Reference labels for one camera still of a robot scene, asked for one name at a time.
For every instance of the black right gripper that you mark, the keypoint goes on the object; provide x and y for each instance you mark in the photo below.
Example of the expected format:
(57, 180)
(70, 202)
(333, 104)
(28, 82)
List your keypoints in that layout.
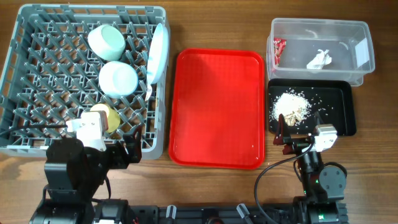
(296, 145)

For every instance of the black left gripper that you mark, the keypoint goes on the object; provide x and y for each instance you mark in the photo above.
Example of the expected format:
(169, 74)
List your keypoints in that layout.
(122, 160)

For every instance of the yellow cup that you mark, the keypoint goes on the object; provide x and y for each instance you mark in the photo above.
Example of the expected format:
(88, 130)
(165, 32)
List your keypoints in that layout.
(113, 118)

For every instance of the white plastic fork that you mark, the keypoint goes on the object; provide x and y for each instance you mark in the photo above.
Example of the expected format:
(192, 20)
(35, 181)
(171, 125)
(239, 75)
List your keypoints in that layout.
(148, 92)

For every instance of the light blue bowl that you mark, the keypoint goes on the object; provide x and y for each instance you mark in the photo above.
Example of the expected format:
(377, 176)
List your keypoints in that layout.
(117, 79)

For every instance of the white tissue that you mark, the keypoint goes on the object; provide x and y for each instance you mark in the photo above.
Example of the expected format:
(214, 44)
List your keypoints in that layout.
(320, 60)

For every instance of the red snack wrapper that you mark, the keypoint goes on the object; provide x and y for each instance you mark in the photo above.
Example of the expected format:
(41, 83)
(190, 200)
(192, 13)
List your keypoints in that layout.
(279, 46)

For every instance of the light blue plate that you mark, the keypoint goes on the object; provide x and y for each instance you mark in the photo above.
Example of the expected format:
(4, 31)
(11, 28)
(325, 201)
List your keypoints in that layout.
(158, 52)

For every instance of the green bowl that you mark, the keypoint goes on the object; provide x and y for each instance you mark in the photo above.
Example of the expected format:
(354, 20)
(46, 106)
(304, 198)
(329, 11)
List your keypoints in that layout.
(107, 42)

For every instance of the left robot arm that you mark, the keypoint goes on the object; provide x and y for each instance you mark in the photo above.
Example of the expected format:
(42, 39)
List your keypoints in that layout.
(74, 173)

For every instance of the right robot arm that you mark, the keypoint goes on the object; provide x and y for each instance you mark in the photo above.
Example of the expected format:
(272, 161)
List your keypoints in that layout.
(323, 183)

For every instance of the grey dishwasher rack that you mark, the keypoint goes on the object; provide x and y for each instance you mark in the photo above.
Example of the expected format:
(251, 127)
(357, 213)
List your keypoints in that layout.
(51, 75)

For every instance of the rice and food scraps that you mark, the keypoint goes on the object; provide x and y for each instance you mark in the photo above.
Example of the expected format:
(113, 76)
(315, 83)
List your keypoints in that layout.
(294, 107)

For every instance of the black tray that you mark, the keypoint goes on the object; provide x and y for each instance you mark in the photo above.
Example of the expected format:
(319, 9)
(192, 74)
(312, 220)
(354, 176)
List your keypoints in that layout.
(332, 99)

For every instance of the clear plastic bin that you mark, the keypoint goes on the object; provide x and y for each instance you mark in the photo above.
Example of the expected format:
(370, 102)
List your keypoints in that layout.
(349, 43)

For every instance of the red plastic tray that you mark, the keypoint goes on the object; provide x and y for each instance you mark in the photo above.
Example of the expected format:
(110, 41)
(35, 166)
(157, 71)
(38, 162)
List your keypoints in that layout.
(218, 112)

